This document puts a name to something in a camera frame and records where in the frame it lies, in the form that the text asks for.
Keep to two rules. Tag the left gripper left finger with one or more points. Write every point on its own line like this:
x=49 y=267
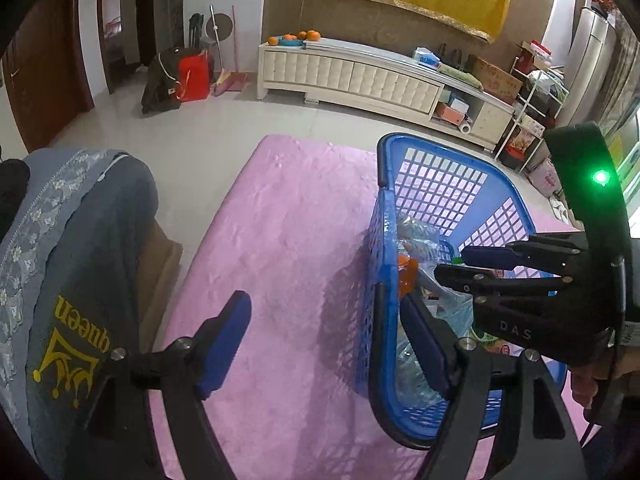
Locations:
x=120 y=440

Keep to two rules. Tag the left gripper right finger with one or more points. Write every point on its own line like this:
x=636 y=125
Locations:
x=534 y=438

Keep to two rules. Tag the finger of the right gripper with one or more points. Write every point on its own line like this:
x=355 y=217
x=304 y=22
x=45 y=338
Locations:
x=546 y=252
x=483 y=283

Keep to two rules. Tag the bear cake blue wrapper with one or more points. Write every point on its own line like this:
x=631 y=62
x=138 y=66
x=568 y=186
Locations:
x=455 y=308

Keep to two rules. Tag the light blue lattice snack pack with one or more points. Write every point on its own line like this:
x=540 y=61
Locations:
x=423 y=242

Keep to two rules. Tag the orange wafer bar wrapper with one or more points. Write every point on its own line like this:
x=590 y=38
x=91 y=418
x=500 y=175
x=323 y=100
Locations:
x=408 y=272

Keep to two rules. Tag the operator hand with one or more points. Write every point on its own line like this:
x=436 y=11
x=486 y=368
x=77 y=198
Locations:
x=584 y=380

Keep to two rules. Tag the pink shopping bag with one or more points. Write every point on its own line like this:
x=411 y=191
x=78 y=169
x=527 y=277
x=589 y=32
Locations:
x=545 y=178

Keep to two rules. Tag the grey embroidered queen cushion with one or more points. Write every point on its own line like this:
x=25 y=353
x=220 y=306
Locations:
x=69 y=291

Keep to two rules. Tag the white metal shelf rack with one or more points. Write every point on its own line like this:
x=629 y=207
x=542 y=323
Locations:
x=536 y=107

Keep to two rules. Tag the cardboard box on cabinet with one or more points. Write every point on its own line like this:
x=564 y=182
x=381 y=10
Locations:
x=495 y=81

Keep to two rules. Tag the pink quilted table cloth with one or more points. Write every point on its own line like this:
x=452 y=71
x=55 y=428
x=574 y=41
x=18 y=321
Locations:
x=290 y=232

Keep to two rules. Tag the green folded cloth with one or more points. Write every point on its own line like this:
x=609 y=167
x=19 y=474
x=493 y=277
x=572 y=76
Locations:
x=460 y=75

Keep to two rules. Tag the blue tissue pack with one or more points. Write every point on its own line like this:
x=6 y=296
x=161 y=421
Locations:
x=426 y=57

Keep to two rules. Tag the cream tufted tv cabinet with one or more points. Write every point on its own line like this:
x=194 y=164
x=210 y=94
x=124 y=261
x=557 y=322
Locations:
x=385 y=83

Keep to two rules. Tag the black bag on floor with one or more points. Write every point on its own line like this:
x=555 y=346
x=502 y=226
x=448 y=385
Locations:
x=162 y=89

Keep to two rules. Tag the red shopping bag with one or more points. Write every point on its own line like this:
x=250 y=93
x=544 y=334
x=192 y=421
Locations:
x=193 y=75

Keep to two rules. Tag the pink broom and dustpan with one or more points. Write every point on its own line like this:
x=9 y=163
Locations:
x=227 y=76

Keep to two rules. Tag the oranges on blue plate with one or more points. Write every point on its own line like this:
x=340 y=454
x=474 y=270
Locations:
x=294 y=40

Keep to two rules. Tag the dark brown wooden door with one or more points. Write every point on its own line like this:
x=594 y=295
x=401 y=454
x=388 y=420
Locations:
x=45 y=72

